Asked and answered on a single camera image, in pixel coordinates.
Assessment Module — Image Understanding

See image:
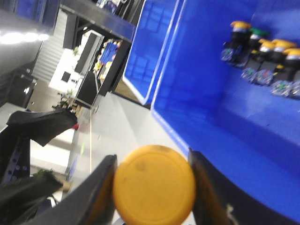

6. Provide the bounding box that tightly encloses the far left blue bin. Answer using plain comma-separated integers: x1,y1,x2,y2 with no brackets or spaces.
122,0,184,105

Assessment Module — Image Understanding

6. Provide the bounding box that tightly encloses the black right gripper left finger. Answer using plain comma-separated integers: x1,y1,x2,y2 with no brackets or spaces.
26,155,117,225

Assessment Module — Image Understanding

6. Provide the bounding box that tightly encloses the yellow mushroom push button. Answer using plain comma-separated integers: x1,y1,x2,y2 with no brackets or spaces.
112,145,196,225

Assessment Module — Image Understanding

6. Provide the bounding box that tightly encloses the yellow push button in bin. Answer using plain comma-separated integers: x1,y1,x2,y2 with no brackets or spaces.
220,21,252,67

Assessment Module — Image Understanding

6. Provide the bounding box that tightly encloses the green push button in bin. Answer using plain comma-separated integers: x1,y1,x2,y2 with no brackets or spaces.
245,27,270,63

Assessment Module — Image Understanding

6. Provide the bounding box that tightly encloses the left blue plastic bin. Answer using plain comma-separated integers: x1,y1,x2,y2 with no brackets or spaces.
152,0,300,225

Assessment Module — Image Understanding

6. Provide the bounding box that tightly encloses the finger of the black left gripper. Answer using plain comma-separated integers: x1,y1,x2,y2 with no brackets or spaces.
7,108,77,147
0,172,63,209

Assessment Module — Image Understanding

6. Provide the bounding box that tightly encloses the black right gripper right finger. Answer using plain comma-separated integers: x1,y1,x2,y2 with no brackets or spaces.
188,149,293,225

